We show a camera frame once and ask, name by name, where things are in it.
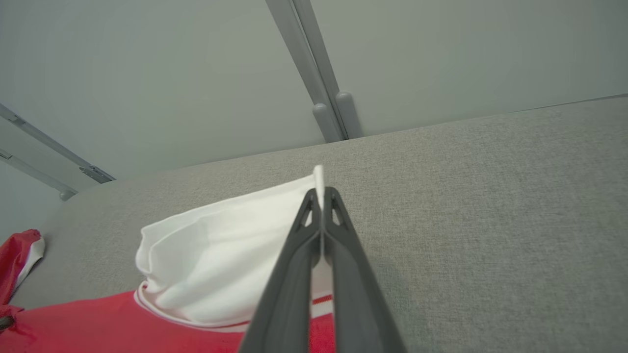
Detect grey frame rail with bracket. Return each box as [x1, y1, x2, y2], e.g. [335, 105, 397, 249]
[0, 103, 116, 184]

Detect grey partition post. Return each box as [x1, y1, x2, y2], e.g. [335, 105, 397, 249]
[265, 0, 365, 144]

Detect red jersey white sleeves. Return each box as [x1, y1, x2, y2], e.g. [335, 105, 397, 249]
[0, 165, 339, 353]

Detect grey fabric sofa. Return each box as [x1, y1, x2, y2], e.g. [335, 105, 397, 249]
[10, 96, 628, 353]

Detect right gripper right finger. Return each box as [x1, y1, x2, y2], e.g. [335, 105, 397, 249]
[324, 186, 407, 353]

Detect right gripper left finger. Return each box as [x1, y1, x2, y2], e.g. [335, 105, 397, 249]
[239, 188, 322, 353]

